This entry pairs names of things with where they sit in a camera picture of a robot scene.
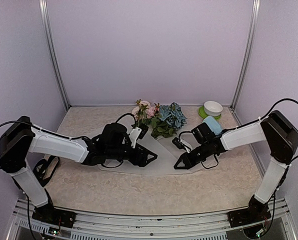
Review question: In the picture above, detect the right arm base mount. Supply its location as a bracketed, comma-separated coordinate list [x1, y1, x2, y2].
[227, 195, 271, 228]

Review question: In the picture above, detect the right aluminium corner post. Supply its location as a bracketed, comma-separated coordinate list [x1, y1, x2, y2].
[230, 0, 261, 111]

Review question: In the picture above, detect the left aluminium corner post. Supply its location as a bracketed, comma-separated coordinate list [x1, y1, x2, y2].
[38, 0, 71, 111]

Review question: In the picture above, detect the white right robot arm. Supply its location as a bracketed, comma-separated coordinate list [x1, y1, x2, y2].
[172, 107, 298, 222]

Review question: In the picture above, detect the aluminium front rail frame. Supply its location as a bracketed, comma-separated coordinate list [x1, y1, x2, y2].
[4, 198, 298, 240]

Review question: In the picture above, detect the blue fake hydrangea stem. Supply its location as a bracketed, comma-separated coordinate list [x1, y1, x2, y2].
[151, 102, 187, 139]

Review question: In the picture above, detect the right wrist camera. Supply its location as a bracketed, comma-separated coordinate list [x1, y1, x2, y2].
[172, 137, 192, 153]

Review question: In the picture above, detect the white ceramic bowl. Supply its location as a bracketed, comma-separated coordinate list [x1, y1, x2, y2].
[203, 100, 223, 117]

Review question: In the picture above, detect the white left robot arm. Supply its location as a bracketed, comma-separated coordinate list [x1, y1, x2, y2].
[0, 116, 158, 223]

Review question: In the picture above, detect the black strap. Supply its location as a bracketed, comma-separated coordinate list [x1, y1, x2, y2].
[32, 154, 60, 187]

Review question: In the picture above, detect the light blue ceramic mug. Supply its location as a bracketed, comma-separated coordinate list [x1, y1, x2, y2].
[202, 115, 223, 136]

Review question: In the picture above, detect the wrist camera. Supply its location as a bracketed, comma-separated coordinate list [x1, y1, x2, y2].
[172, 137, 192, 153]
[129, 125, 149, 149]

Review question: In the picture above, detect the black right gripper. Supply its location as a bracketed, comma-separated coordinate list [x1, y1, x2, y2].
[174, 141, 211, 169]

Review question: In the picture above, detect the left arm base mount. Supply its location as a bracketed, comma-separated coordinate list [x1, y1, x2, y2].
[32, 201, 76, 228]

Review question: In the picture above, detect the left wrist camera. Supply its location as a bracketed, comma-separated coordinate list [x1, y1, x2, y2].
[129, 125, 149, 149]

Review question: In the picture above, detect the green round saucer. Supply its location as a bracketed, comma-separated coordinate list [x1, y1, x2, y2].
[198, 106, 222, 120]

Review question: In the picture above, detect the white wrapping paper sheet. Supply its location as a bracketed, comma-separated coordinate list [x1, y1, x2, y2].
[98, 134, 207, 177]

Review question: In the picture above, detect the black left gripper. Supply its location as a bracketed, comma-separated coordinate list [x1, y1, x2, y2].
[106, 143, 158, 167]

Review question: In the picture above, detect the pink fake rose stem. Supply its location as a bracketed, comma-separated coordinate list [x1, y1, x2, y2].
[131, 99, 151, 126]
[145, 103, 161, 119]

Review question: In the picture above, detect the aluminium corner post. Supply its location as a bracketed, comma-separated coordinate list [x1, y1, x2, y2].
[38, 0, 71, 111]
[230, 0, 261, 111]

